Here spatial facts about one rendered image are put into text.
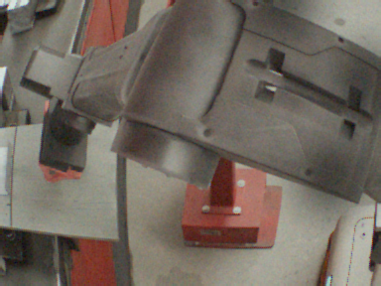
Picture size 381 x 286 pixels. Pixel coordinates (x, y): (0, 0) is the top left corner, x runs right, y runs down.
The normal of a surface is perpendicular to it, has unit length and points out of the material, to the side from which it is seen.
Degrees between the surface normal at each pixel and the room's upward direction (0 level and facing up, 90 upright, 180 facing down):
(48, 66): 36
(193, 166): 49
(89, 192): 0
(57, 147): 29
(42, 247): 0
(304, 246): 0
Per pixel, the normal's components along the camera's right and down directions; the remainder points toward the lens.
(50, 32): -0.07, -0.53
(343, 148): -0.26, -0.15
